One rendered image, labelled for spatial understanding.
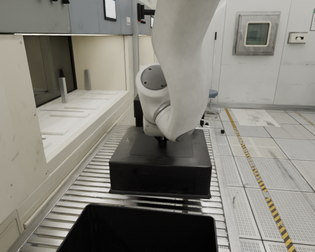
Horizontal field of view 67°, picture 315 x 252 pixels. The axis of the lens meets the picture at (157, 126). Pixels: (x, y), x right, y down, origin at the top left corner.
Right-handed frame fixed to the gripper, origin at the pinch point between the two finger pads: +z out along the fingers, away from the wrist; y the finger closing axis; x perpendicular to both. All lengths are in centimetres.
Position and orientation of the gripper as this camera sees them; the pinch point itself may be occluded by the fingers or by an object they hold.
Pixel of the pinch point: (162, 137)
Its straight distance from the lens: 76.1
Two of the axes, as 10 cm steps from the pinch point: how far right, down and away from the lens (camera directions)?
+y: -10.0, -0.3, 0.8
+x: -0.6, 9.1, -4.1
